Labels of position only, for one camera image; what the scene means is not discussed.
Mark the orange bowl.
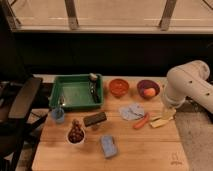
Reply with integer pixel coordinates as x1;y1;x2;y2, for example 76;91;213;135
109;79;129;98

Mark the blue cup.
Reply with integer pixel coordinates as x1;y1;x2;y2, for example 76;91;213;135
51;107;64;123

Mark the dark brown block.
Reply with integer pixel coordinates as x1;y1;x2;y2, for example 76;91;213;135
83;112;107;127

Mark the black chair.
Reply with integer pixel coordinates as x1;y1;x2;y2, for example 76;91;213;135
0;77;47;171

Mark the light blue towel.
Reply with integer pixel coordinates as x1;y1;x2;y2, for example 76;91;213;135
119;103;145;121

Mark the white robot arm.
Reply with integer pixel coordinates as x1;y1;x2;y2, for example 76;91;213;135
162;60;213;123

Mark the orange fruit in bowl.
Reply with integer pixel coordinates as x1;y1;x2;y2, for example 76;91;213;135
144;88;156;98

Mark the orange carrot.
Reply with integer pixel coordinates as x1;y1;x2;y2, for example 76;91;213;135
133;113;149;129

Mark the green plastic bin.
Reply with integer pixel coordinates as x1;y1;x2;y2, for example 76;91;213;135
49;74;104;110

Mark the dish brush in bin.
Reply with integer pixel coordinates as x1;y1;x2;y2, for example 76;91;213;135
89;73;99;103

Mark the blue sponge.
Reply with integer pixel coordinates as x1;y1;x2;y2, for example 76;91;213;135
100;135;118;158

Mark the purple bowl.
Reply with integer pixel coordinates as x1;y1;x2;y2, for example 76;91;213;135
137;80;160;100

